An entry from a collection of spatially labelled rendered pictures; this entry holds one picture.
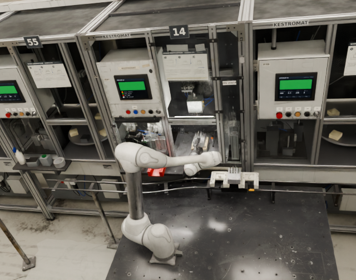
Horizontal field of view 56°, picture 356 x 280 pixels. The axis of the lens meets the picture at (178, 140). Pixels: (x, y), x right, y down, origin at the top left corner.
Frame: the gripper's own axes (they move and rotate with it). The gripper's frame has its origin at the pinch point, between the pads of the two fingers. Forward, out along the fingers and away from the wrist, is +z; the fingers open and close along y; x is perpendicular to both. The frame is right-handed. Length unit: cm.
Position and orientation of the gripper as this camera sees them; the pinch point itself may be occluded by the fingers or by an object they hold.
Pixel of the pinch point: (198, 143)
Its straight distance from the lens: 281.3
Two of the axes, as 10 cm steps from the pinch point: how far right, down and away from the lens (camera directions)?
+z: 2.2, -5.1, 8.3
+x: -9.7, -0.2, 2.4
